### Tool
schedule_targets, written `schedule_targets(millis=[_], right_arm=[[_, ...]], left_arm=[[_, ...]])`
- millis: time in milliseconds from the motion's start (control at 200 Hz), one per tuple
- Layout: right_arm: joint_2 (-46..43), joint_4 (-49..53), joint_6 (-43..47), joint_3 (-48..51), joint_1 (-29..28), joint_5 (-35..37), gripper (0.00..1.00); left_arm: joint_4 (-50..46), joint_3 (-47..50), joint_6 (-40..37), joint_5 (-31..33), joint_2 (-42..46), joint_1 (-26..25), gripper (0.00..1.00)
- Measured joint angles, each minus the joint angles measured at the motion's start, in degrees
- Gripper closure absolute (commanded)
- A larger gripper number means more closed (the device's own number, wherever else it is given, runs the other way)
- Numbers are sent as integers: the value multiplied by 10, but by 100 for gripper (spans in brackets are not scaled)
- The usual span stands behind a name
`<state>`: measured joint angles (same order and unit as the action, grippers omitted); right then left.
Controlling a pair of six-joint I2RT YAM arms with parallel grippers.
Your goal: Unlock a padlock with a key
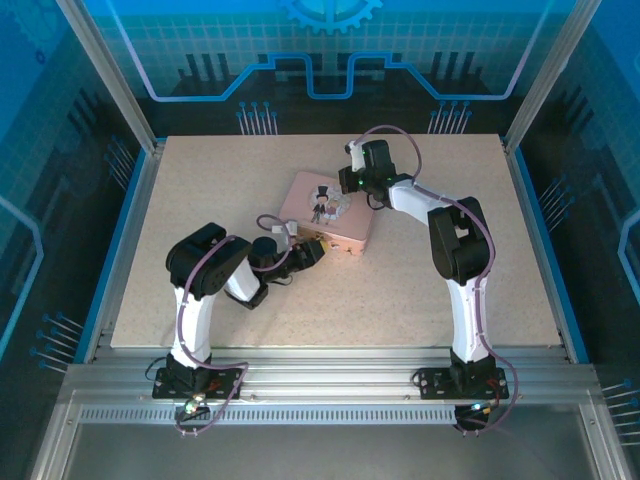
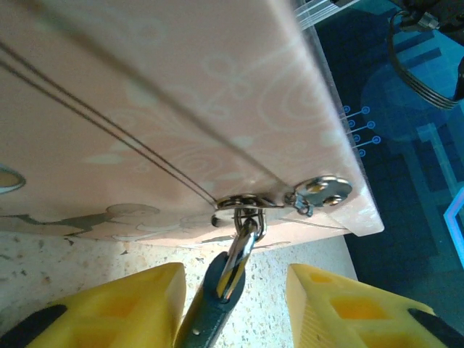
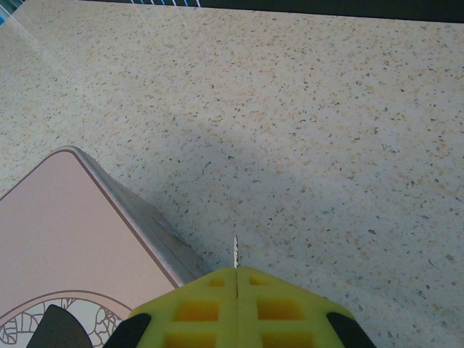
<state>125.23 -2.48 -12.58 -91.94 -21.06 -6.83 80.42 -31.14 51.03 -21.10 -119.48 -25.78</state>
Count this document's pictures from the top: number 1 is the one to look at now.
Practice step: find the aluminium frame cross rail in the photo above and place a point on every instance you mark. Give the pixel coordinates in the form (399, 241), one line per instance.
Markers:
(325, 375)

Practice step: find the grey metal base panel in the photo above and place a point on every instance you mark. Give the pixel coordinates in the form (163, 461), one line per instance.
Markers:
(325, 450)

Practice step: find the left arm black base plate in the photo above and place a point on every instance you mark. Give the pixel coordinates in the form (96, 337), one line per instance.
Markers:
(162, 390)

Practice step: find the aluminium frame side rail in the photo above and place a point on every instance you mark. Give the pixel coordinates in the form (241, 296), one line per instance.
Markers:
(536, 235)
(129, 235)

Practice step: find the lit connector board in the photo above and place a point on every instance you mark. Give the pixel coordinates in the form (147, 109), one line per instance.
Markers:
(192, 406)
(477, 409)

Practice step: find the pink printed tin box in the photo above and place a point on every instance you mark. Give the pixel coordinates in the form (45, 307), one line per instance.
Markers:
(350, 220)

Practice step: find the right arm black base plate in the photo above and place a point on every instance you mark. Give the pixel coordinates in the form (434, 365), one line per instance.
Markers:
(430, 387)

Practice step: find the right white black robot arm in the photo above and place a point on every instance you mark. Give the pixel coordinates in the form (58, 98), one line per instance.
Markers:
(467, 320)

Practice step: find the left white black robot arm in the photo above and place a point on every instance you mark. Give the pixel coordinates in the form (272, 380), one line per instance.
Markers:
(192, 320)

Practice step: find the aluminium frame post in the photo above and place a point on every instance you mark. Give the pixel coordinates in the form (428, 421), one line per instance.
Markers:
(110, 75)
(550, 75)

